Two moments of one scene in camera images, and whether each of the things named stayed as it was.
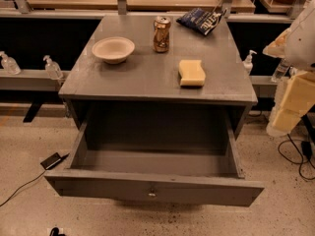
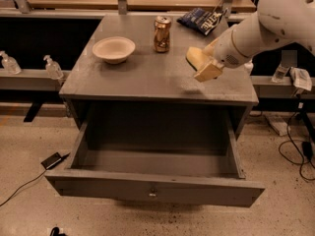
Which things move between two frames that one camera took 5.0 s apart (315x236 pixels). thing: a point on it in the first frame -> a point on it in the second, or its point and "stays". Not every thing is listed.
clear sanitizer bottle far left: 9,64 stays
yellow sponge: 192,73 -> 196,57
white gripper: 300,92 -> 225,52
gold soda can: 161,33 stays
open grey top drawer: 165,153 stays
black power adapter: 50,161 stays
